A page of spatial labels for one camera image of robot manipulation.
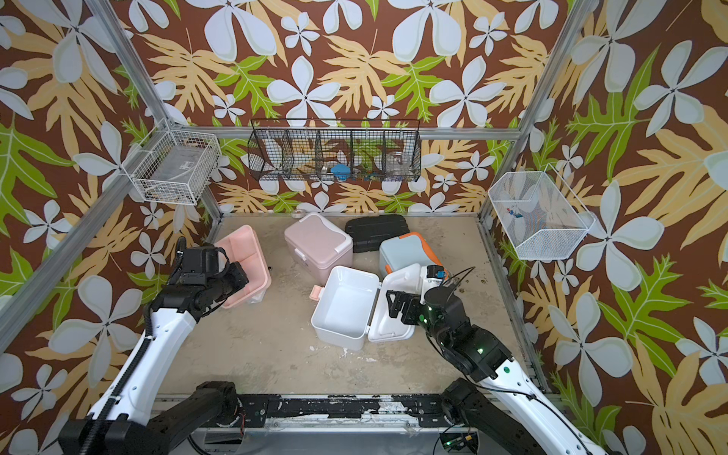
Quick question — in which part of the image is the blue orange first aid kit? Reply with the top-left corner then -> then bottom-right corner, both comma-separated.
379,232 -> 442,276

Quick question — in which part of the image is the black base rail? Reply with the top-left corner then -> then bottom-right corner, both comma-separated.
190,391 -> 495,428

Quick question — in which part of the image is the white first aid kit box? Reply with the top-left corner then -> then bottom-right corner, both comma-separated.
310,264 -> 421,351

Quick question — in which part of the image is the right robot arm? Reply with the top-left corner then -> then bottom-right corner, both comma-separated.
385,284 -> 606,454

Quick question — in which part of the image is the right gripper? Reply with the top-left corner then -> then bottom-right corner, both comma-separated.
386,288 -> 454,352

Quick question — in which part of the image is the white wire basket left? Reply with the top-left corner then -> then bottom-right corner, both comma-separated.
127,129 -> 221,206

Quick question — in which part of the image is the white mesh basket right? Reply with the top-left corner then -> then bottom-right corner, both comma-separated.
488,167 -> 596,262

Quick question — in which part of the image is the blue object in basket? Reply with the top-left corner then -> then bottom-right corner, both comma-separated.
331,164 -> 352,182

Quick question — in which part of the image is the black wire basket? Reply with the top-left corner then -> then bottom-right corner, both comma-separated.
246,119 -> 423,182

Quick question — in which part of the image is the pink first aid kit box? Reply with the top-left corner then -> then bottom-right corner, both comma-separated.
284,213 -> 354,286

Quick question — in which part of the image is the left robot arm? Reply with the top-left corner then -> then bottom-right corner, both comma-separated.
58,240 -> 248,454

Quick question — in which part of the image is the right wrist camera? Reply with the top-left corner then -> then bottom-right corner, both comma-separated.
420,265 -> 447,297

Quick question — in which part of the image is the black plastic case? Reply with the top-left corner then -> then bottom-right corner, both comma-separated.
344,214 -> 410,253

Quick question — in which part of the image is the pink tray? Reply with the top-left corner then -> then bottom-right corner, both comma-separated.
214,225 -> 272,309

